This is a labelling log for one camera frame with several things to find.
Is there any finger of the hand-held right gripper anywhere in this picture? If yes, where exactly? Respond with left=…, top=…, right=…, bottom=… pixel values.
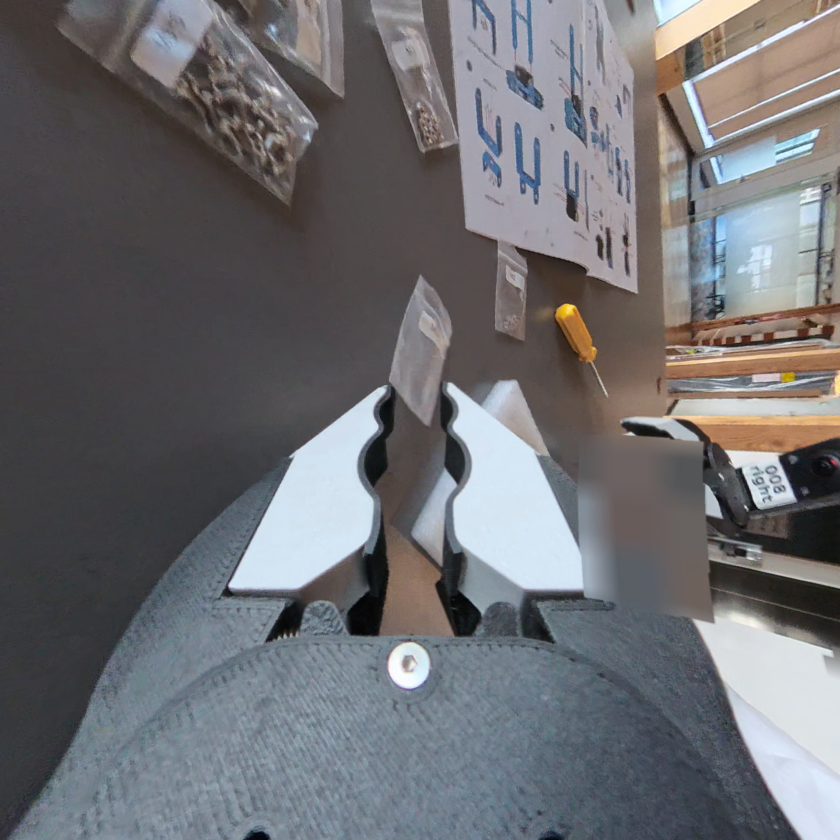
left=620, top=416, right=713, bottom=454

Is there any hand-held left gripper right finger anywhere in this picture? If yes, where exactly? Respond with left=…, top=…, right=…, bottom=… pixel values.
left=438, top=382, right=585, bottom=636

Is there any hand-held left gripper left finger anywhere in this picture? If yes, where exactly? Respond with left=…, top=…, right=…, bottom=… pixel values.
left=227, top=386, right=396, bottom=636

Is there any clear bag with few screws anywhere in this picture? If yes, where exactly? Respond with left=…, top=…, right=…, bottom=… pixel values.
left=388, top=276, right=454, bottom=426

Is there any clear bag of tiny nuts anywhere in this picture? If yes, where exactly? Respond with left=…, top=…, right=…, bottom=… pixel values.
left=494, top=241, right=529, bottom=342

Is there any dark grey desk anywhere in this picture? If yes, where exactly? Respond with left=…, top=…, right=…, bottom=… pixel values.
left=0, top=0, right=667, bottom=840

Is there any white foam sheet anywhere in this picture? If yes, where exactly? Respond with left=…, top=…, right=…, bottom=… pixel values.
left=410, top=379, right=551, bottom=568

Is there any black metal case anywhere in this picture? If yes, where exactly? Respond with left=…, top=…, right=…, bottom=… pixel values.
left=705, top=525, right=840, bottom=621

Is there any robot assembly instruction sheet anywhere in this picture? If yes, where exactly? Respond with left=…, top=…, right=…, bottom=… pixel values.
left=448, top=0, right=639, bottom=294

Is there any clear plastic parts bag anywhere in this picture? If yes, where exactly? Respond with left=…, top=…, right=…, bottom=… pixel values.
left=58, top=0, right=319, bottom=206

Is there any clear bag of round nuts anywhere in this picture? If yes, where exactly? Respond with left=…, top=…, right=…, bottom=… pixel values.
left=371, top=0, right=459, bottom=153

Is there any clear bag of bronze screws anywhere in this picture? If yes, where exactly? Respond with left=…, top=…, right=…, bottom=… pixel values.
left=249, top=0, right=345, bottom=99

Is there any wooden rail frame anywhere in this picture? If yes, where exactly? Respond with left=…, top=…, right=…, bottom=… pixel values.
left=664, top=305, right=840, bottom=454

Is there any yellow handled screwdriver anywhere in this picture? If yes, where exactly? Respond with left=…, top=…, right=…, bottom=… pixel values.
left=554, top=303, right=610, bottom=399

